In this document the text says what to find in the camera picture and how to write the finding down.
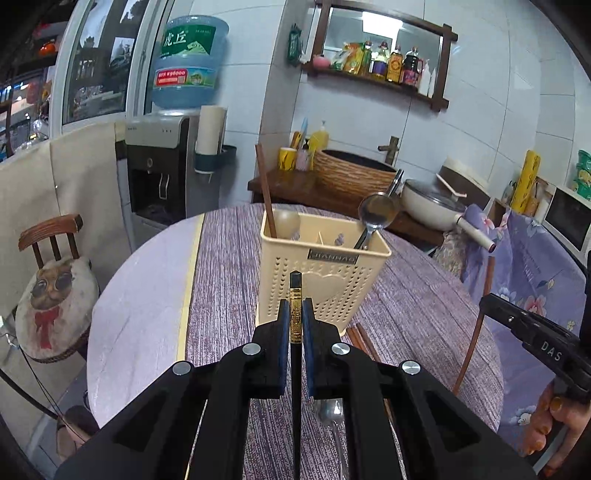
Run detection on cluttered storage shelf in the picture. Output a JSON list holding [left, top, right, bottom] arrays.
[[0, 14, 61, 158]]

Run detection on bronze faucet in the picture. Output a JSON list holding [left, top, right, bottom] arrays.
[[378, 136, 400, 168]]

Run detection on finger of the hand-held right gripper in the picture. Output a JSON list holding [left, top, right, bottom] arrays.
[[479, 293, 546, 344]]

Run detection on purple striped tablecloth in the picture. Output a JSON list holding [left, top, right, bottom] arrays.
[[87, 203, 504, 480]]

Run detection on white microwave oven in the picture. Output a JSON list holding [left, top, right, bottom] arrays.
[[541, 185, 591, 266]]

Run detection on green hanging ornament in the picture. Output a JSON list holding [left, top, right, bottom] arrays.
[[287, 24, 303, 68]]

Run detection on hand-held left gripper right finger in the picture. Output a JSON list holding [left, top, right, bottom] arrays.
[[301, 298, 539, 480]]

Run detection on brown and white rice cooker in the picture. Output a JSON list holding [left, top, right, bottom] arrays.
[[436, 157, 492, 208]]

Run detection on stack of green cups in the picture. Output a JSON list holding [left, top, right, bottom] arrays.
[[573, 148, 591, 201]]

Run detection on yellow wrap roll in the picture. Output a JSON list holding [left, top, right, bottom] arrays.
[[510, 149, 542, 214]]

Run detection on yellow soap pump bottle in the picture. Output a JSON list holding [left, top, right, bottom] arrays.
[[307, 120, 330, 169]]

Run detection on woven basket wash basin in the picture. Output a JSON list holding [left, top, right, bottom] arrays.
[[314, 148, 399, 200]]

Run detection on dark soy sauce bottle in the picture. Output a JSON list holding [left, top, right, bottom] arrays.
[[403, 47, 423, 88]]

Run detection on black chopstick with gold band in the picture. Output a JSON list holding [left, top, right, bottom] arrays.
[[288, 271, 303, 480]]

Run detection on round cat print cushion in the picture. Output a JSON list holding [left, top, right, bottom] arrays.
[[15, 258, 100, 361]]

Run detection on glass pan lid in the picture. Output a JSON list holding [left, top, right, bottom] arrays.
[[403, 179, 468, 214]]

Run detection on clear bottle with purple label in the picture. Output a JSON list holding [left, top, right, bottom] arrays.
[[372, 41, 391, 80]]

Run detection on beige cloth cover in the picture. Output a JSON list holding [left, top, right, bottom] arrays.
[[0, 121, 134, 319]]

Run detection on blue water jug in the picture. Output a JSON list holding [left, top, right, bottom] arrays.
[[151, 15, 230, 112]]

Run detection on wooden chair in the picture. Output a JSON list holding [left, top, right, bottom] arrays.
[[16, 213, 100, 365]]

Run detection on small ladle with wooden handle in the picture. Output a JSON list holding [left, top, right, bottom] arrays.
[[353, 191, 400, 251]]

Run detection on yellow food bag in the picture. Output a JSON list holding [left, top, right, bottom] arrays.
[[342, 42, 365, 75]]

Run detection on shiny steel spoon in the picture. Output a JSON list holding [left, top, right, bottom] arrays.
[[315, 398, 349, 480]]

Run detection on amber oil bottle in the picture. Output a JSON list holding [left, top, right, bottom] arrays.
[[387, 45, 403, 84]]

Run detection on dark wooden counter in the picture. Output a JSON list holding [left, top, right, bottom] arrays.
[[247, 166, 446, 245]]

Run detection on cream perforated utensil holder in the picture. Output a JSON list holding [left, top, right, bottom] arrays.
[[255, 210, 393, 337]]

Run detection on white paper towel roll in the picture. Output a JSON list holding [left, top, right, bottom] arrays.
[[195, 105, 228, 155]]

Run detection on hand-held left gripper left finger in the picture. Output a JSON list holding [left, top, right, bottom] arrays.
[[54, 298, 291, 480]]

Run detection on white squeeze bottle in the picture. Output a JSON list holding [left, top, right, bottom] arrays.
[[419, 60, 437, 97]]

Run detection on wooden framed mirror shelf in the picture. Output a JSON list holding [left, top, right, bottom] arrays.
[[301, 0, 459, 110]]

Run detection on aluminium sliding window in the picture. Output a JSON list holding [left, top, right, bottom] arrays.
[[48, 0, 174, 127]]

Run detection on blue wall holder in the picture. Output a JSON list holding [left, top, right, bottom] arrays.
[[194, 145, 238, 175]]

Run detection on cream frying pan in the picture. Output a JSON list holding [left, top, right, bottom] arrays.
[[399, 179, 497, 252]]

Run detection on grey water dispenser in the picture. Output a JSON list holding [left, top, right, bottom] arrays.
[[126, 113, 204, 250]]

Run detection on person's right hand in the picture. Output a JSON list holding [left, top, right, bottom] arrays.
[[524, 381, 591, 469]]

